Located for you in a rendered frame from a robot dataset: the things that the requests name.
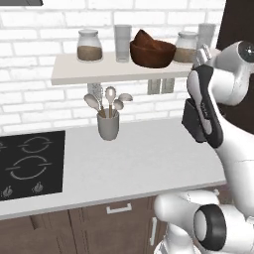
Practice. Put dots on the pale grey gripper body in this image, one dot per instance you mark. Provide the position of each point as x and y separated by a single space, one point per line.
204 55

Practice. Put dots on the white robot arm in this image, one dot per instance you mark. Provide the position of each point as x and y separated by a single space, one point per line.
238 172

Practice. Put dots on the tall dark brown cabinet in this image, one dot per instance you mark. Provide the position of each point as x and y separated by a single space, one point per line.
238 20

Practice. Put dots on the large brown wooden bowl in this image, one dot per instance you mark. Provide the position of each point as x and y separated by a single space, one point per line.
152 56

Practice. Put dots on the small brown wooden bowl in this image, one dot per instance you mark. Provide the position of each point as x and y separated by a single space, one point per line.
144 37

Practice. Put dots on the brown cabinet door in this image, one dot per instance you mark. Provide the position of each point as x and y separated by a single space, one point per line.
159 231

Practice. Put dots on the brown cabinet front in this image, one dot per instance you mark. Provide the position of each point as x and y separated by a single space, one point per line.
39 234

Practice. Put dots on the glass jar with beige filling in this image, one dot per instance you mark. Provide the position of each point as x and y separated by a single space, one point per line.
185 49

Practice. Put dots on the grey canister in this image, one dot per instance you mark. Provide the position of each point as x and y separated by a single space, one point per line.
206 34

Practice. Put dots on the clear drinking glass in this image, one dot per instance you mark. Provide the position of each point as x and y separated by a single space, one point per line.
122 43

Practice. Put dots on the wooden spoon with pale head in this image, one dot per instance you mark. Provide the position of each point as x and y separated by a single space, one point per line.
117 105
91 101
110 94
125 97

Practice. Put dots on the grey slotted spatula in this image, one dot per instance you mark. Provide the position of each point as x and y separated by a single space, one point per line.
96 91

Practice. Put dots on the glass jar with brown filling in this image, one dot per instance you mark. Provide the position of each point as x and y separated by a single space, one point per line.
89 46

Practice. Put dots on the grey utensil pot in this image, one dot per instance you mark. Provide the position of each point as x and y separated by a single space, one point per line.
108 127

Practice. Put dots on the dark grey range hood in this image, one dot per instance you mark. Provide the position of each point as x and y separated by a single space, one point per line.
20 2

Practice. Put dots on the brown drawer front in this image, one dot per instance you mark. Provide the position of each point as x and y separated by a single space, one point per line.
115 228

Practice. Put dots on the black hob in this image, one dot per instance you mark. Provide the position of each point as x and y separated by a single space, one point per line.
33 165

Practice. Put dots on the grey hob knob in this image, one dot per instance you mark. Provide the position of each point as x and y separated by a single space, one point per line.
7 191
37 188

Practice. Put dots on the white wall socket plate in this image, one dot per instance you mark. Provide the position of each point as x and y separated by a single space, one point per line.
167 85
153 86

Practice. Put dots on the white wall shelf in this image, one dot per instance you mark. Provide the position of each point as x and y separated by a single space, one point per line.
109 71

